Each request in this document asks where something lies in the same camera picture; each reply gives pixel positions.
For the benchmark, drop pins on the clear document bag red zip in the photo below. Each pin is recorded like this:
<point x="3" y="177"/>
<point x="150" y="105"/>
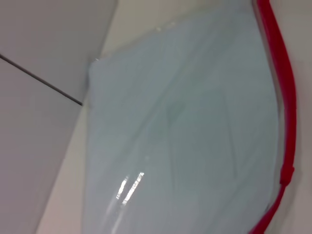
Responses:
<point x="182" y="122"/>

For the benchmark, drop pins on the red zip slider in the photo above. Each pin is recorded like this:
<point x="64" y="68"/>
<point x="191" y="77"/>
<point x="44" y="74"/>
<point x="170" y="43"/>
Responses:
<point x="287" y="175"/>

